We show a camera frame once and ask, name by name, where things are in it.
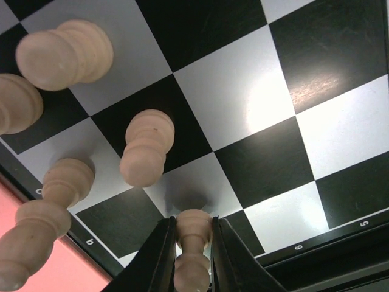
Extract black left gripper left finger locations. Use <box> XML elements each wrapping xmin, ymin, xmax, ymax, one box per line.
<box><xmin>103</xmin><ymin>217</ymin><xmax>176</xmax><ymax>292</ymax></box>

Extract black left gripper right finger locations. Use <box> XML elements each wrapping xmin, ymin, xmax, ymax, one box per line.
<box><xmin>211</xmin><ymin>217</ymin><xmax>286</xmax><ymax>292</ymax></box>

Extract light wooden chess piece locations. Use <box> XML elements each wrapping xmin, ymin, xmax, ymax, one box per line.
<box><xmin>1</xmin><ymin>158</ymin><xmax>95</xmax><ymax>291</ymax></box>
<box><xmin>1</xmin><ymin>73</ymin><xmax>44</xmax><ymax>134</ymax></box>
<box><xmin>15</xmin><ymin>19</ymin><xmax>114</xmax><ymax>91</ymax></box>
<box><xmin>174</xmin><ymin>209</ymin><xmax>212</xmax><ymax>291</ymax></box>
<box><xmin>120</xmin><ymin>109</ymin><xmax>175</xmax><ymax>187</ymax></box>

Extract black and grey chessboard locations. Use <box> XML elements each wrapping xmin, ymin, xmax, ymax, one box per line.
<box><xmin>1</xmin><ymin>1</ymin><xmax>388</xmax><ymax>275</ymax></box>

